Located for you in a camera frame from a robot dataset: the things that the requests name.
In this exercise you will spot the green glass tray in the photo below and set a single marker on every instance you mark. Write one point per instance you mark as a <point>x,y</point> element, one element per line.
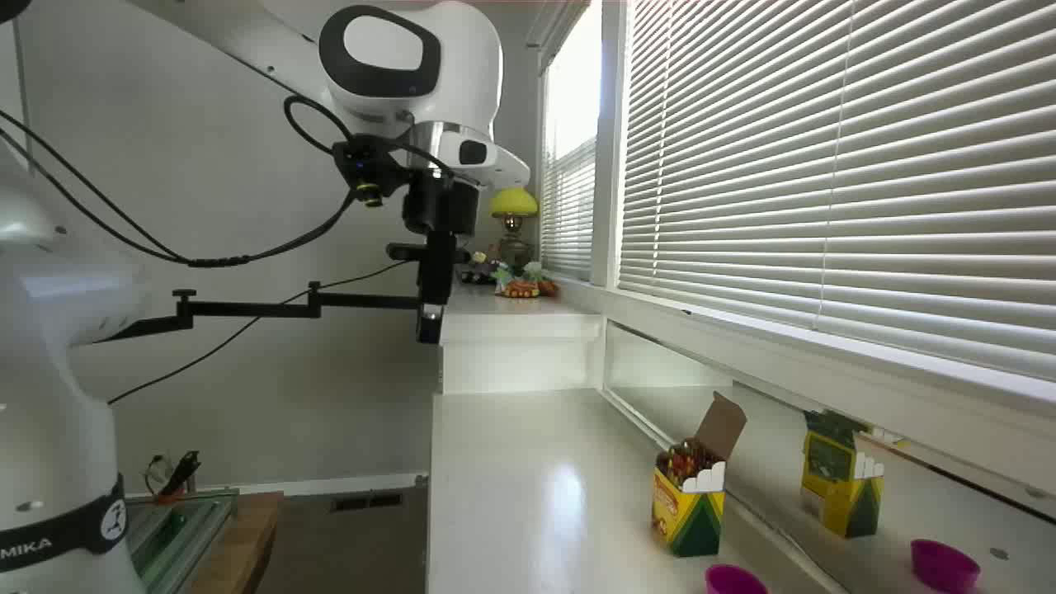
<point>176,538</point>

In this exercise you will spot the large white window blinds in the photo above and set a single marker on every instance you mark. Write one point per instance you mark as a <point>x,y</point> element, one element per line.
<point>825,165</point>

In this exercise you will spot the colourful items on shelf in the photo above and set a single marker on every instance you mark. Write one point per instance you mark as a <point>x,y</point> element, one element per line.
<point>530,289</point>

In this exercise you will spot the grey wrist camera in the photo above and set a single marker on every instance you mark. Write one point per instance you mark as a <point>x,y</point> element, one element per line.
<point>473,153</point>

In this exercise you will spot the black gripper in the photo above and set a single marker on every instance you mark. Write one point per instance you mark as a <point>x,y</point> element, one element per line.
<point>441,205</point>

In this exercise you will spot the narrow white window blinds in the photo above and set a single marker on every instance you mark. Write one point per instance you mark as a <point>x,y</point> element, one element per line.
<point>571,200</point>

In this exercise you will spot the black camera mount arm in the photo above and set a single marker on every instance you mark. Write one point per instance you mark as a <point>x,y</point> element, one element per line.
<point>250,308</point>

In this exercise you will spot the purple cup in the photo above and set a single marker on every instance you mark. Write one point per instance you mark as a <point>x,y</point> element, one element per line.
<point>733,583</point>

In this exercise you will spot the wooden side table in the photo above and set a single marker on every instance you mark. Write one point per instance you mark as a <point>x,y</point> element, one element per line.
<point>236,550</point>

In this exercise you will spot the yellow lamp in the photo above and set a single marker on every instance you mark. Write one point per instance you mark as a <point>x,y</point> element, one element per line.
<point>513,203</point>

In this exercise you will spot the open yellow green crayon box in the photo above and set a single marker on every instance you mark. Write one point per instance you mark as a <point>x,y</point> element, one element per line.
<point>686,516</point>

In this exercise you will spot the floor vent grille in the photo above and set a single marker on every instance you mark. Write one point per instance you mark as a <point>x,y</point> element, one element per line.
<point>367,502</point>

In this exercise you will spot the red black hand tool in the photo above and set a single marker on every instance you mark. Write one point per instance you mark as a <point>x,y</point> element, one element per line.
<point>181,469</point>

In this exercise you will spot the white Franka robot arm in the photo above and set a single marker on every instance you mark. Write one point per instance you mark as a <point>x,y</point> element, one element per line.
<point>418,100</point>

